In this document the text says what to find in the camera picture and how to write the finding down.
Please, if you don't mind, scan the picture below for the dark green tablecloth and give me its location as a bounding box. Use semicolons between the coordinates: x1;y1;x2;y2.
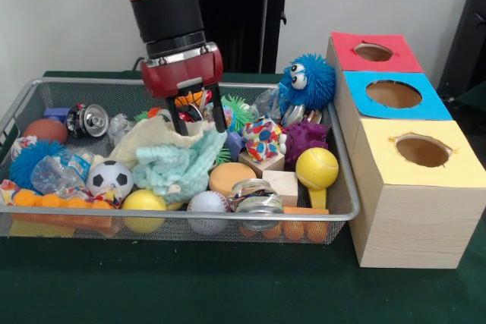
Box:
0;69;486;324

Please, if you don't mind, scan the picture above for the blue spiky monster toy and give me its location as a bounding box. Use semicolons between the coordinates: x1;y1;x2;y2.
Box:
279;53;337;112

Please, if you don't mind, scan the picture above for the yellow tennis ball with handle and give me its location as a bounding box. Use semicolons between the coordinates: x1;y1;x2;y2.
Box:
295;147;339;209

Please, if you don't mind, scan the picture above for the clear mesh bin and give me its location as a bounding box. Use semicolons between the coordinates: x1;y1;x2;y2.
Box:
0;77;361;244

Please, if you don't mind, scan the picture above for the side table with green cloth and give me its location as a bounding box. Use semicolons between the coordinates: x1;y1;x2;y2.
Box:
453;81;486;115

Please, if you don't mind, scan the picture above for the black stand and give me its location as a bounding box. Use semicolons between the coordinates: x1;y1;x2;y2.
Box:
436;0;486;103

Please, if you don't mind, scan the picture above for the blue spiky ball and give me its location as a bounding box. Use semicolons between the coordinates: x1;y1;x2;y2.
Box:
8;140;65;192

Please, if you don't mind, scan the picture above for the cream knitted cloth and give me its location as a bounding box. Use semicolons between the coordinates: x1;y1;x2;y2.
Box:
109;117;217;169

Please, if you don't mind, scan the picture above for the orange basketball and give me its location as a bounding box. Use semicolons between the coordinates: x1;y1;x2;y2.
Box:
174;90;206;108

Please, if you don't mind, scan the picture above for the mint green cloth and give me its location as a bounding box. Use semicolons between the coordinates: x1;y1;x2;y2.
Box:
132;128;228;203

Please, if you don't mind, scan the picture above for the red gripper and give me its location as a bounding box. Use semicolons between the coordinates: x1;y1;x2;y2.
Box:
140;41;228;137

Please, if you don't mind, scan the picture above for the brown football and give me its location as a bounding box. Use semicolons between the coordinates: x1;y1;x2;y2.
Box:
22;118;69;145

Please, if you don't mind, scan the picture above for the wooden box with three holes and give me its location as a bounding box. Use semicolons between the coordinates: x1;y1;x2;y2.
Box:
326;31;486;269

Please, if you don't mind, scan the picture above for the purple spiky monster toy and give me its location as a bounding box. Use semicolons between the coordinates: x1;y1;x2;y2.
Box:
283;121;330;171

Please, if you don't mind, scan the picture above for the white baseball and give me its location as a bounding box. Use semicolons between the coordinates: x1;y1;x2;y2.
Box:
186;190;231;236

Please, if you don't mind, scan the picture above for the plain yellow ball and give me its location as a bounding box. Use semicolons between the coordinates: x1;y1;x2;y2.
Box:
121;189;167;234

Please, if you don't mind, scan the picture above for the black and white soccer ball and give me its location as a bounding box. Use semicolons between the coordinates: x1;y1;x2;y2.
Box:
86;159;134;198

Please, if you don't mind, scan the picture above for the orange four-stud building block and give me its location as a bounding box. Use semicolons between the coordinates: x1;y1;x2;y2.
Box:
9;190;115;236

